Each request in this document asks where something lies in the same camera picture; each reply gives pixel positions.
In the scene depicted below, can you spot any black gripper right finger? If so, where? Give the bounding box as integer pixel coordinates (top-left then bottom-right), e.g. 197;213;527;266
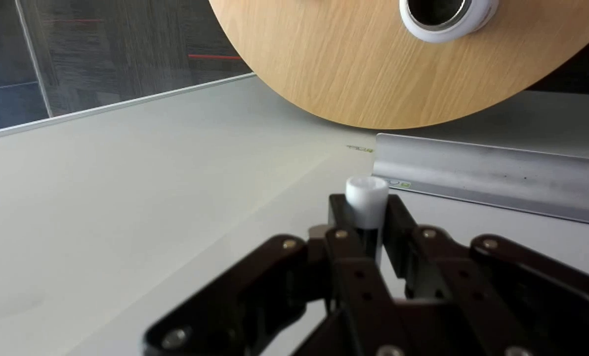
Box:
383;197;589;356

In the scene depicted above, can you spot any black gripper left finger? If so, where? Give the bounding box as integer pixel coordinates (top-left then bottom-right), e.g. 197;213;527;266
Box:
142;195;393;356

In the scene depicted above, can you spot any round wooden table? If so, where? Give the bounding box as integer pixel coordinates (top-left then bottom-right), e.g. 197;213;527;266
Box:
209;0;589;131

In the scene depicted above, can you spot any white bottle with orange logo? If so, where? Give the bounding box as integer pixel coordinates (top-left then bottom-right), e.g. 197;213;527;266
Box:
397;0;499;44

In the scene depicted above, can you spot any white wall whiteboard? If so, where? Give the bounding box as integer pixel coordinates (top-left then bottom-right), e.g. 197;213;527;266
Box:
0;72;589;356

